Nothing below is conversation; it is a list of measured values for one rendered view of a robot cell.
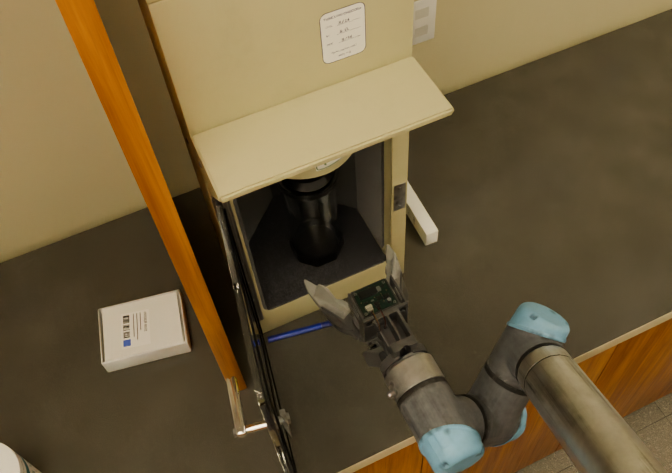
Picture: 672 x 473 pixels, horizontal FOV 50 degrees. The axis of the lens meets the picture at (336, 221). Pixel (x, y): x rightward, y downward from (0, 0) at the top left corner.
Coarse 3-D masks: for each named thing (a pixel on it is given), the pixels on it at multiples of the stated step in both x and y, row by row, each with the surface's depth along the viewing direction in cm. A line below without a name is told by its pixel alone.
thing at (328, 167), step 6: (348, 156) 113; (330, 162) 111; (336, 162) 112; (342, 162) 113; (312, 168) 111; (318, 168) 111; (324, 168) 111; (330, 168) 112; (336, 168) 112; (300, 174) 111; (306, 174) 111; (312, 174) 111; (318, 174) 111; (324, 174) 112
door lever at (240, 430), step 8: (232, 376) 105; (232, 384) 104; (232, 392) 103; (232, 400) 103; (240, 400) 103; (232, 408) 102; (240, 408) 102; (232, 416) 102; (240, 416) 101; (240, 424) 100; (256, 424) 101; (264, 424) 101; (240, 432) 100; (248, 432) 100
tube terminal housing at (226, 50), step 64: (192, 0) 77; (256, 0) 81; (320, 0) 85; (384, 0) 89; (192, 64) 84; (256, 64) 88; (320, 64) 92; (384, 64) 97; (192, 128) 91; (384, 192) 125
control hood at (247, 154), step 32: (416, 64) 97; (320, 96) 94; (352, 96) 94; (384, 96) 94; (416, 96) 94; (224, 128) 92; (256, 128) 92; (288, 128) 91; (320, 128) 91; (352, 128) 91; (384, 128) 91; (224, 160) 89; (256, 160) 89; (288, 160) 88; (320, 160) 88; (224, 192) 86
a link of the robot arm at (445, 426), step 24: (432, 384) 96; (408, 408) 95; (432, 408) 94; (456, 408) 94; (432, 432) 92; (456, 432) 92; (480, 432) 96; (432, 456) 92; (456, 456) 90; (480, 456) 93
